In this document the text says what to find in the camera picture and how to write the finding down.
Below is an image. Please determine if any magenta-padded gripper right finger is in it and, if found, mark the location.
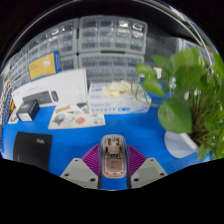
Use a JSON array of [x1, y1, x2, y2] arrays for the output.
[[125, 144, 168, 189]]

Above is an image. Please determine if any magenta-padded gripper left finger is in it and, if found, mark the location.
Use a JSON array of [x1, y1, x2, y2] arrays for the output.
[[59, 143, 103, 190]]

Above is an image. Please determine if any translucent pink computer mouse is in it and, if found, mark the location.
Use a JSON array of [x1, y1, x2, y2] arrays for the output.
[[100, 133, 129, 179]]

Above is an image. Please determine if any black mouse pad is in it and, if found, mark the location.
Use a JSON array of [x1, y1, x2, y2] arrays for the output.
[[12, 131, 54, 173]]

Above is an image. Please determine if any printed sticker sheet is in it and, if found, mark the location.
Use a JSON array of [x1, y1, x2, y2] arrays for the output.
[[7, 113, 21, 125], [47, 103, 107, 130]]

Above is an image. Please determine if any green plant in white pot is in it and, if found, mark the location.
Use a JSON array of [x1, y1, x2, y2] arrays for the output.
[[134, 46, 224, 161]]

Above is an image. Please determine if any white tissue box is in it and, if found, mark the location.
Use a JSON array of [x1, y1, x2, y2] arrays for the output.
[[87, 79, 153, 116]]

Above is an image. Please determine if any small black product box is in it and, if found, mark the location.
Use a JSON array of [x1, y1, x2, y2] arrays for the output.
[[15, 99, 41, 123]]

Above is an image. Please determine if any white keyboard packaging box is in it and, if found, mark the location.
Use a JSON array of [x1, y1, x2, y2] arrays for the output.
[[10, 68, 89, 110]]

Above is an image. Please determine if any yellow card with blue edge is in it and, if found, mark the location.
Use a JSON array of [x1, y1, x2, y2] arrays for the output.
[[28, 50, 62, 81]]

